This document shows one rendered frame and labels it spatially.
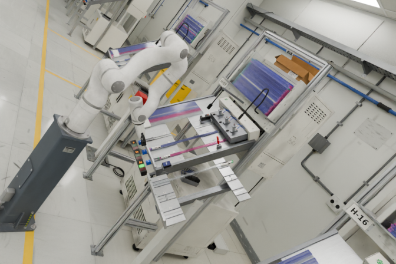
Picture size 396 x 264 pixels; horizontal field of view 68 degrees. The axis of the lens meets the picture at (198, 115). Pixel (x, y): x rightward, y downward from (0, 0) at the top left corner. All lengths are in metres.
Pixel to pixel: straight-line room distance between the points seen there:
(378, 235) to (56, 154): 1.61
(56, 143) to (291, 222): 2.55
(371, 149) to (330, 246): 1.85
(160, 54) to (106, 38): 4.78
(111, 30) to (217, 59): 3.39
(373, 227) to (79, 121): 1.51
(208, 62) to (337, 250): 2.32
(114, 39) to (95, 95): 4.81
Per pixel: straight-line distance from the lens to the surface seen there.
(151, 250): 1.93
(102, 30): 6.32
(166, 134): 2.16
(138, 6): 6.32
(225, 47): 3.36
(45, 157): 1.77
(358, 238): 1.81
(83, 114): 1.66
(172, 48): 1.60
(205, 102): 2.49
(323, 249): 1.63
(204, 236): 2.61
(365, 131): 3.43
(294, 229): 3.45
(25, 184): 1.90
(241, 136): 2.05
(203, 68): 3.33
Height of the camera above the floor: 1.51
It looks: 12 degrees down
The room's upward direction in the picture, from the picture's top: 40 degrees clockwise
